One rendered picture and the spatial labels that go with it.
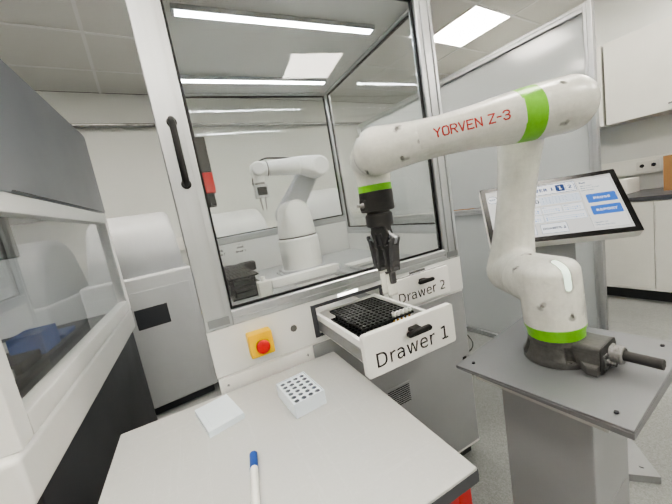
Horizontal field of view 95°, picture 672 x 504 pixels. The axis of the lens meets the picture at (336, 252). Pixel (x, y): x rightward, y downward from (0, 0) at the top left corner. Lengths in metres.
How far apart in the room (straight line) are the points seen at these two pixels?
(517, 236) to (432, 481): 0.64
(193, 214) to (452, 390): 1.24
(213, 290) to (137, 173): 3.24
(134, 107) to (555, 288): 4.13
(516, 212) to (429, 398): 0.85
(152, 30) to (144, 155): 3.14
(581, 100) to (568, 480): 0.85
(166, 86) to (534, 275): 1.04
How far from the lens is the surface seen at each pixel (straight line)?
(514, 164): 0.99
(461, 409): 1.64
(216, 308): 0.98
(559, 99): 0.84
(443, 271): 1.33
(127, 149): 4.17
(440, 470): 0.68
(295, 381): 0.91
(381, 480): 0.67
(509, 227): 0.98
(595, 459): 0.98
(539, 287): 0.85
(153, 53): 1.06
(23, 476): 0.87
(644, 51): 3.98
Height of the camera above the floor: 1.24
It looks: 8 degrees down
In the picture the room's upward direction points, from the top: 10 degrees counter-clockwise
